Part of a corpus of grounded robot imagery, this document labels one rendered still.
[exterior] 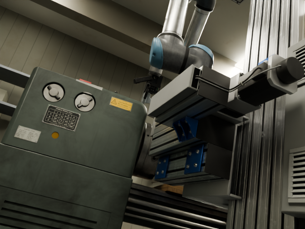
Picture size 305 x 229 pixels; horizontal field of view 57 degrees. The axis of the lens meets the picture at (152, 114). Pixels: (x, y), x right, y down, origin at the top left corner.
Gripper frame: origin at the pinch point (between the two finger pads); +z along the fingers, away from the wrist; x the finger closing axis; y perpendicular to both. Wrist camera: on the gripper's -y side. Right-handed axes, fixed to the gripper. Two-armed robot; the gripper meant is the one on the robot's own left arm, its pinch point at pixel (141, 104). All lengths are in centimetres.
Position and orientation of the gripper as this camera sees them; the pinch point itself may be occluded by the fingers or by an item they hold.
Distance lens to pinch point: 166.1
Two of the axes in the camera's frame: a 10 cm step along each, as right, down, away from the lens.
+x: -1.9, -0.1, 9.8
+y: 9.3, 3.0, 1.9
